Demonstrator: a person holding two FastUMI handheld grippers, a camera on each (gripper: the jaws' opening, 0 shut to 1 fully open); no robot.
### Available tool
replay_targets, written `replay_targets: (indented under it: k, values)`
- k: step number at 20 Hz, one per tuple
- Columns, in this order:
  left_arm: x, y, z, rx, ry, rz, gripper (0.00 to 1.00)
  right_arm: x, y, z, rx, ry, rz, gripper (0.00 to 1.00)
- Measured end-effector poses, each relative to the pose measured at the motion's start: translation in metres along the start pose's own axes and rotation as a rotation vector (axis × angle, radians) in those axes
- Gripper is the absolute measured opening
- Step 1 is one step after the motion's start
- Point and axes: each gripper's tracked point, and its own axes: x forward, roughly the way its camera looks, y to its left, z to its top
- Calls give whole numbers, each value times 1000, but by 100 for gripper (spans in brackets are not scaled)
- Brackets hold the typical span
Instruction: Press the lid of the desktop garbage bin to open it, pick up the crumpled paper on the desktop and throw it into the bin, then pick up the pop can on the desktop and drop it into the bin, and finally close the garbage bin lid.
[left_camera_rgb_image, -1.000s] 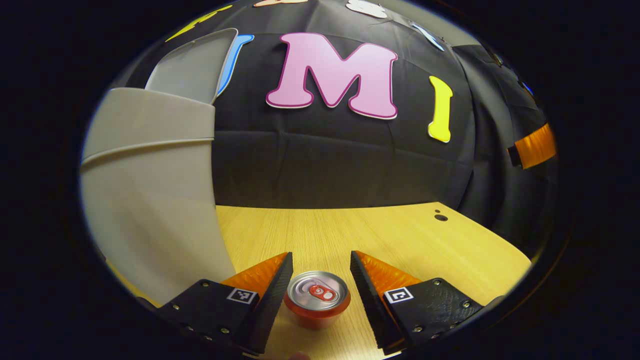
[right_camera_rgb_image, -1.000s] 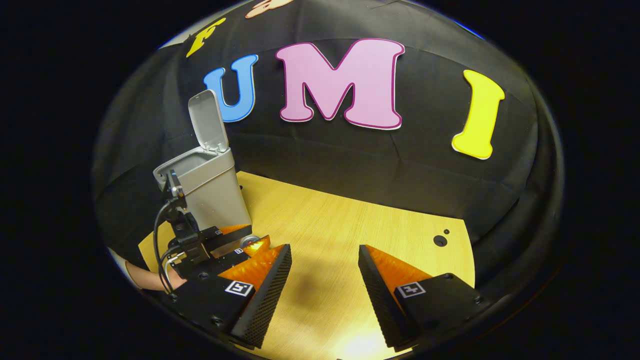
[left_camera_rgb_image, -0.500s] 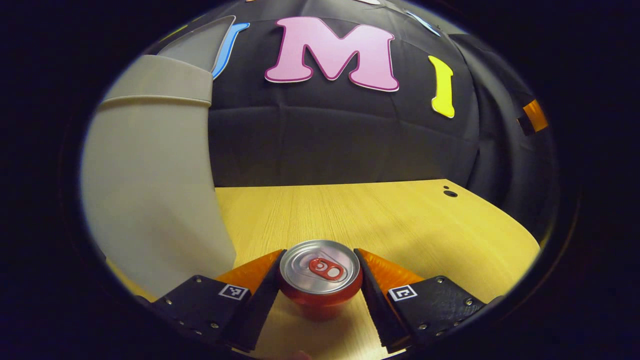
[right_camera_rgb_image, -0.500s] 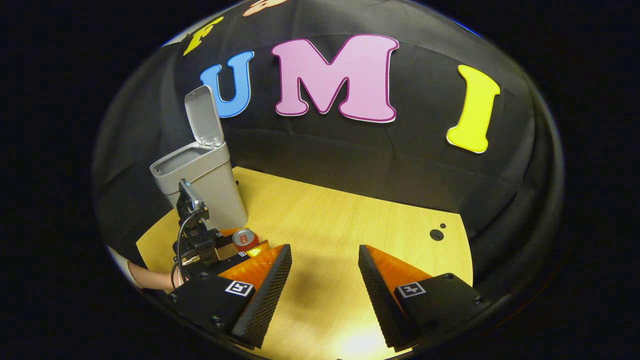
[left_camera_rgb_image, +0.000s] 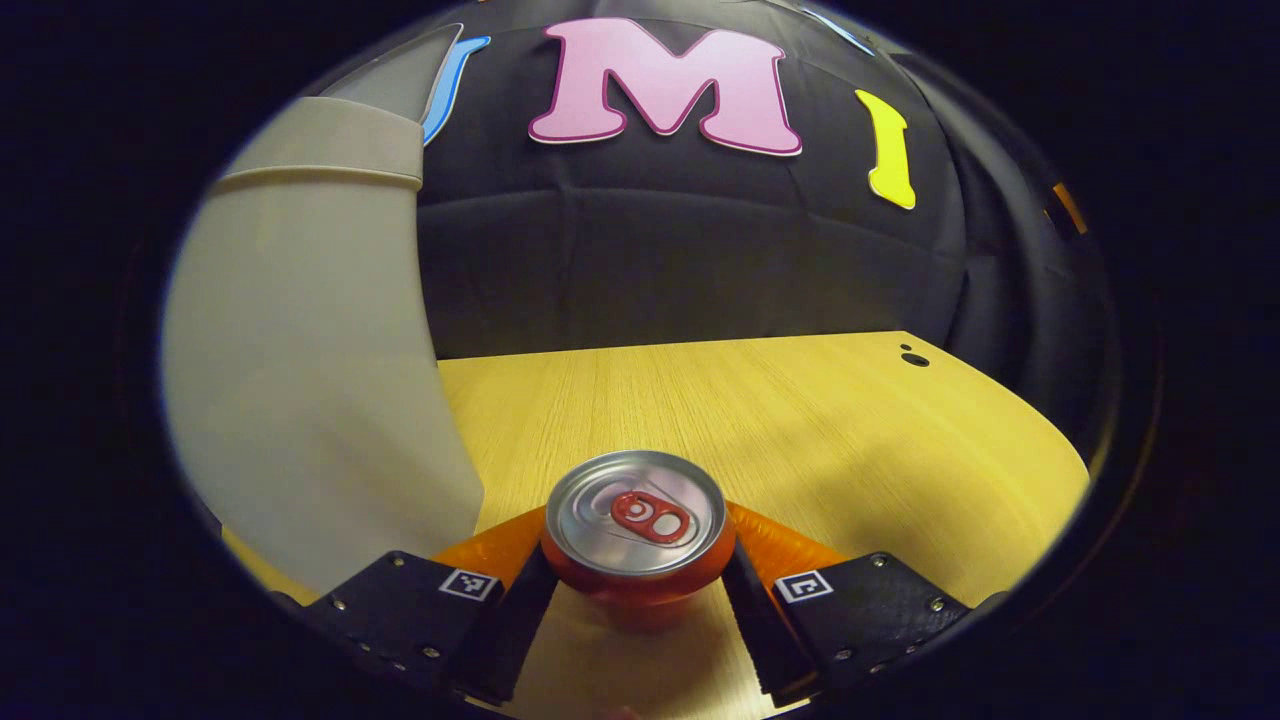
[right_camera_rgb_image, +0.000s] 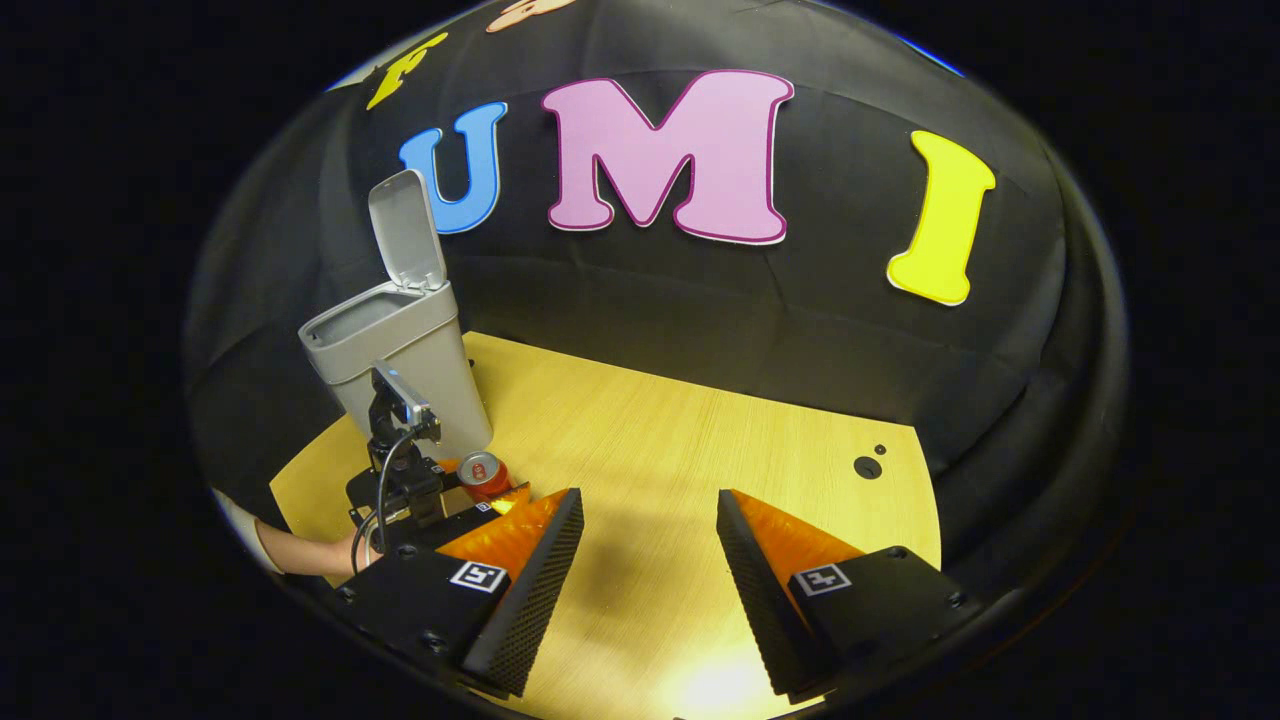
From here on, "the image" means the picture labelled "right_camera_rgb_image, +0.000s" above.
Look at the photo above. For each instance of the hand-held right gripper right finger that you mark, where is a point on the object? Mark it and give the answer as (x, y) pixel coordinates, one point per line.
(760, 600)

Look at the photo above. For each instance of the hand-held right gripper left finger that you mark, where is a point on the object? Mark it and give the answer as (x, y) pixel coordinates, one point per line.
(540, 600)

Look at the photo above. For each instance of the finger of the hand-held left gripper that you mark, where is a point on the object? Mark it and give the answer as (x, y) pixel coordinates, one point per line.
(449, 468)
(505, 502)

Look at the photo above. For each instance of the wooden desktop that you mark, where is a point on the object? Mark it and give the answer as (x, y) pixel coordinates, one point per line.
(650, 450)

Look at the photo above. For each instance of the red pop can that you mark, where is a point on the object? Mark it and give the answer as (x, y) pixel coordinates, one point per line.
(482, 470)

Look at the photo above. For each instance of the white desktop garbage bin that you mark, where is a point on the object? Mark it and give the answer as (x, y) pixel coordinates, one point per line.
(420, 340)

